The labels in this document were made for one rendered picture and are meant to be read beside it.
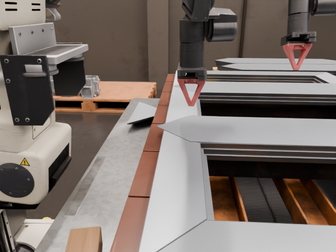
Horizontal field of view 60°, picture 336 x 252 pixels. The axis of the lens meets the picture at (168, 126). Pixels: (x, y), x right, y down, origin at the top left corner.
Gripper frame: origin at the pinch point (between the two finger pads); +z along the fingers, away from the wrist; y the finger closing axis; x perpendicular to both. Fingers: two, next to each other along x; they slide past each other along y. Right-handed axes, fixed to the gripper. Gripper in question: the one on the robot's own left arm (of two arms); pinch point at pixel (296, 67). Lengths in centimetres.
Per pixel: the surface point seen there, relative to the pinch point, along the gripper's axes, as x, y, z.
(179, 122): 34.1, -10.7, 14.6
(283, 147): 10.3, -22.9, 18.9
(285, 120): 4.9, -7.2, 14.7
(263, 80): -5, 53, 3
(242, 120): 16.8, -7.9, 14.5
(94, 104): 140, 250, 26
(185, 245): 32, -54, 25
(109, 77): 154, 376, -10
